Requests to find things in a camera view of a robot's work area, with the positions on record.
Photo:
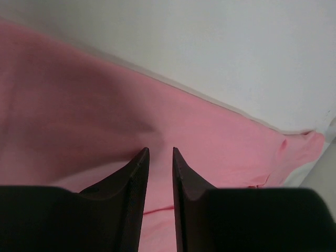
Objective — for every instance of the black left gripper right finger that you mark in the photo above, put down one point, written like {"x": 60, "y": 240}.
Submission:
{"x": 247, "y": 219}

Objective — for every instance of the light pink t shirt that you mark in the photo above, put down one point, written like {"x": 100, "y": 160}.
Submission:
{"x": 69, "y": 119}

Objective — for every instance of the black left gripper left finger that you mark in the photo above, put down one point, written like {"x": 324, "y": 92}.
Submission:
{"x": 106, "y": 216}

